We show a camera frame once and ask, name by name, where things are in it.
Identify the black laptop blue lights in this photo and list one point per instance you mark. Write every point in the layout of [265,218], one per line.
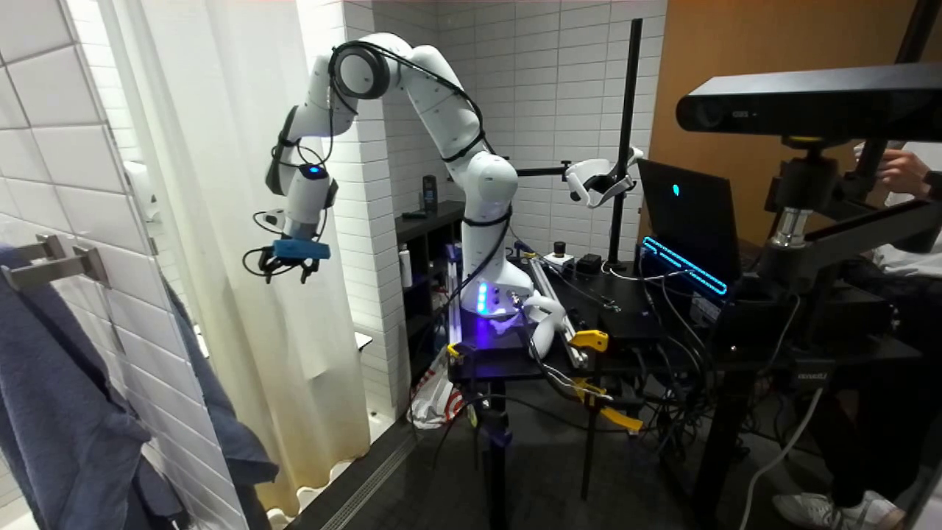
[691,215]

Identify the white red plastic bag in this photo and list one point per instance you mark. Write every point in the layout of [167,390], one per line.
[437,397]

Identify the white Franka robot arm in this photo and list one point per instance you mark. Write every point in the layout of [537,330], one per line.
[481,185]

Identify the black trouser leg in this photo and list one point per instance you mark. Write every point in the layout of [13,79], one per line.
[883,430]

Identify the orange wooden door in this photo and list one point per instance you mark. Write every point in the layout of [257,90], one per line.
[766,38]

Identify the small black knob device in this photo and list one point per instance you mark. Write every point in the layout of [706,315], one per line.
[559,260]

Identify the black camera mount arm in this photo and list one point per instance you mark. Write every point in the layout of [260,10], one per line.
[797,191]

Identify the metal towel hook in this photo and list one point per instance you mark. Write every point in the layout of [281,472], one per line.
[75,260]

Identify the dark bottle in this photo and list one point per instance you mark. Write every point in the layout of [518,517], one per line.
[431,194]

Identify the black storage shelf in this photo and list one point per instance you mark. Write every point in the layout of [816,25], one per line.
[428,254]

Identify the blue hanging towel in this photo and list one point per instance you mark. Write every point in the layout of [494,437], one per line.
[58,422]

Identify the small yellow clamp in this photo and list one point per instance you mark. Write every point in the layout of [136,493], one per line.
[591,338]

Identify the person's hand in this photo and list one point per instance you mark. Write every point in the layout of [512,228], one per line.
[905,171]

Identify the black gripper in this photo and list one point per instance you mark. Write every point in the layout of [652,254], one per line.
[303,266]

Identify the white curved plastic object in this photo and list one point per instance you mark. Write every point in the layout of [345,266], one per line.
[549,325]

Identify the white camera on pole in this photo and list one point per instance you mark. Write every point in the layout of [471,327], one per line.
[591,179]

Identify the black stereo camera bar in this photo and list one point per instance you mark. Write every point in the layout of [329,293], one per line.
[812,104]

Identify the black equipment desk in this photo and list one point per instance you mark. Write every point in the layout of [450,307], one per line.
[628,305]

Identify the white shower curtain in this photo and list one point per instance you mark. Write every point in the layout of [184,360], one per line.
[244,343]

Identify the long yellow clamp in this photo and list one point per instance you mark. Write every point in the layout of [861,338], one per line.
[618,416]

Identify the black robot stand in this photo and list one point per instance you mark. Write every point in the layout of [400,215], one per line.
[494,443]

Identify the black vertical pole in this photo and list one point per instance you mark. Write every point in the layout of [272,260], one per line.
[624,118]

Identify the white sneaker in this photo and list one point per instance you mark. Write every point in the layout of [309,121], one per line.
[841,512]

